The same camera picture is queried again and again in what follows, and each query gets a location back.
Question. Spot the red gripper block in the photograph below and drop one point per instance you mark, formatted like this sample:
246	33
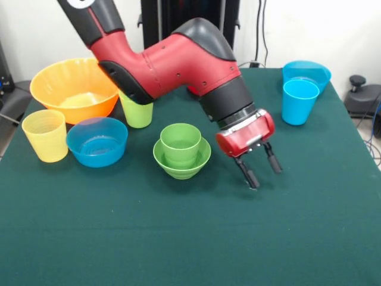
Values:
247	137

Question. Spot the green plastic bowl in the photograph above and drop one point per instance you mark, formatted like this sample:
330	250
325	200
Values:
178	172

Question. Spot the blue plastic bowl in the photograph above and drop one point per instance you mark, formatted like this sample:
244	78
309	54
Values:
306	70
98	155

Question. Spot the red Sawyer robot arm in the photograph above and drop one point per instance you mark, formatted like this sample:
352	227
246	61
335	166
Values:
184	65

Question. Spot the blue plastic cup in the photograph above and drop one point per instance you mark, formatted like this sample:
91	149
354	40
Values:
297	107

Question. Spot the dark green tablecloth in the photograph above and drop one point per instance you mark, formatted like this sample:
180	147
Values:
190	232

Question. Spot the black knobbed floor stand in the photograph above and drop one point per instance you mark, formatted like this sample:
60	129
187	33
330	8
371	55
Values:
360	98

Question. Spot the light green plastic cup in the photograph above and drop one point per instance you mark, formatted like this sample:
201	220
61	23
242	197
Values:
138	116

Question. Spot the large orange plastic bowl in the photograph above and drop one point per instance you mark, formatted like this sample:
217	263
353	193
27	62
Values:
59	83

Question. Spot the yellow plastic cup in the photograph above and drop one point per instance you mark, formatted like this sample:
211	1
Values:
44	140

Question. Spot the grey floor stand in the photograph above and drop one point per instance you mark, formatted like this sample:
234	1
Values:
15	101

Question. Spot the black equipment box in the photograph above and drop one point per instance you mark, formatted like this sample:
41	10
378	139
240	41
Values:
4	74

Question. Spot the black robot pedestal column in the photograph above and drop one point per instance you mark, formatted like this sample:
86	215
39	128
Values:
160	18

